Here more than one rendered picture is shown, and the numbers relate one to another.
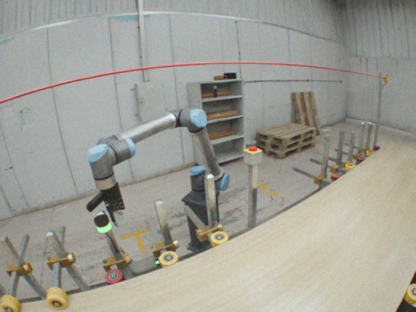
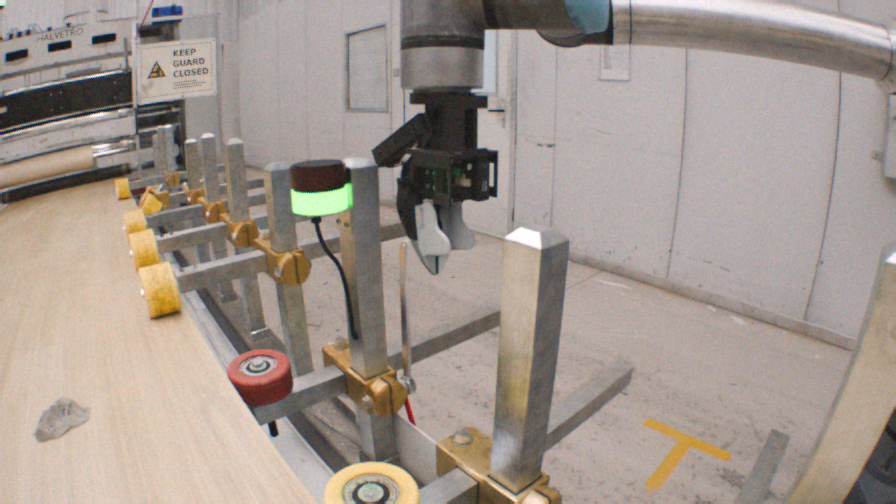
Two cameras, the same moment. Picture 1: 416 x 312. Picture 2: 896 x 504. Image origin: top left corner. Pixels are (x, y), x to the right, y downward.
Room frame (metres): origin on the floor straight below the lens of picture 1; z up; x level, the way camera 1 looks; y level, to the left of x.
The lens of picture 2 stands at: (0.61, -0.07, 1.21)
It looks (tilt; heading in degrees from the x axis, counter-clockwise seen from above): 19 degrees down; 76
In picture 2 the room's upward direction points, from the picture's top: straight up
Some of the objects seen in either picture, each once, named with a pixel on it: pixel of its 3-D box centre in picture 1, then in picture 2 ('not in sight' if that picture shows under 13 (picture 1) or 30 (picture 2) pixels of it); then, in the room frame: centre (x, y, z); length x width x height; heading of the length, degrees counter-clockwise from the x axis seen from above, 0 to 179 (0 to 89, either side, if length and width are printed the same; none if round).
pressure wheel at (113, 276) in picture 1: (117, 283); (265, 399); (0.51, 0.43, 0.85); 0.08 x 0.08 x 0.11
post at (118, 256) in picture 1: (117, 253); (368, 350); (0.64, 0.45, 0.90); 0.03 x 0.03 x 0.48; 27
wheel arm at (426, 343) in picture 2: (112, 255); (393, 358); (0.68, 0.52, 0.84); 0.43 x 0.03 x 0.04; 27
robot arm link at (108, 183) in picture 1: (105, 181); (444, 72); (0.74, 0.44, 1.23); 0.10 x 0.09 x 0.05; 27
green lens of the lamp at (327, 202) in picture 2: (103, 225); (319, 197); (0.60, 0.43, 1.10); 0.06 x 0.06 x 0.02
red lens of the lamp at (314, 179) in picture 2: (101, 220); (318, 174); (0.60, 0.43, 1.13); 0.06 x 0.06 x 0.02
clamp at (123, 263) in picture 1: (117, 262); (360, 378); (0.63, 0.47, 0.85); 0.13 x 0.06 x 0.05; 117
